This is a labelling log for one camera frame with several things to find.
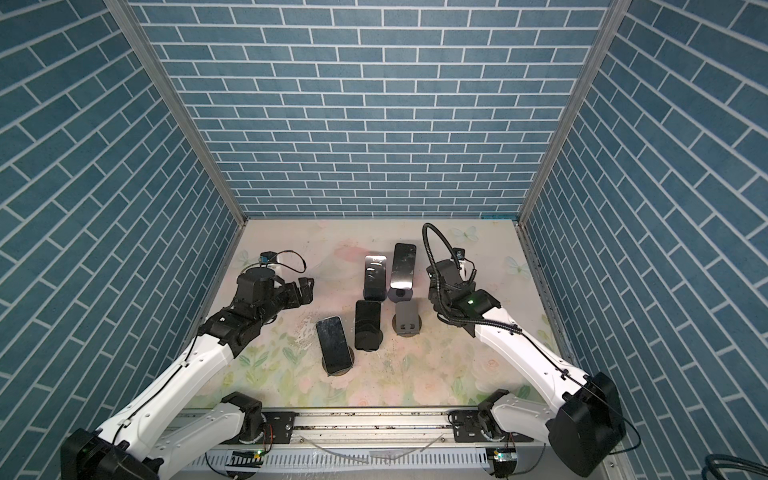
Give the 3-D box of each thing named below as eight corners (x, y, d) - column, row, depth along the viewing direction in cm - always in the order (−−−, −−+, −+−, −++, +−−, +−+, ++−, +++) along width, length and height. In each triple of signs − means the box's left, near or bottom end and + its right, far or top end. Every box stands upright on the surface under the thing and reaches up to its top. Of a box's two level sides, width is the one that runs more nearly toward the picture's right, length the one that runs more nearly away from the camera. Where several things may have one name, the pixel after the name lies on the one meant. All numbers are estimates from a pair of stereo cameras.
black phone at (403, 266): (391, 296, 100) (391, 272, 89) (394, 268, 108) (394, 242, 97) (412, 298, 100) (414, 274, 89) (414, 270, 107) (416, 244, 96)
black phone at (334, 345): (332, 378, 83) (324, 363, 74) (323, 339, 91) (315, 321, 81) (355, 369, 85) (350, 354, 76) (344, 332, 92) (339, 313, 83)
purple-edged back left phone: (366, 304, 98) (363, 284, 89) (368, 275, 105) (365, 255, 96) (386, 304, 98) (385, 284, 89) (386, 276, 105) (386, 255, 96)
